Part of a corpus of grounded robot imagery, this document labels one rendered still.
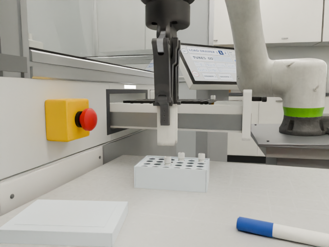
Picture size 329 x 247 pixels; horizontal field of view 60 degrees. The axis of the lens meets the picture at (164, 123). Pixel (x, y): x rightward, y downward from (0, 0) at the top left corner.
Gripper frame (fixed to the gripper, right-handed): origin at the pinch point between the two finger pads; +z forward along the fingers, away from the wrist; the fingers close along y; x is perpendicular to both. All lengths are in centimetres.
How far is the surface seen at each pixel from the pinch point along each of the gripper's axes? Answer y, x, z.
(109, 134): -18.1, -18.2, 5.0
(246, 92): -13.8, 14.3, -5.6
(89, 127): 3.3, -13.0, 0.4
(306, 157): -43, 35, 14
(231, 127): -15.6, 11.5, 2.2
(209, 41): -191, -2, -45
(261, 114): -322, 58, 23
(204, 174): 3.2, 6.7, 7.5
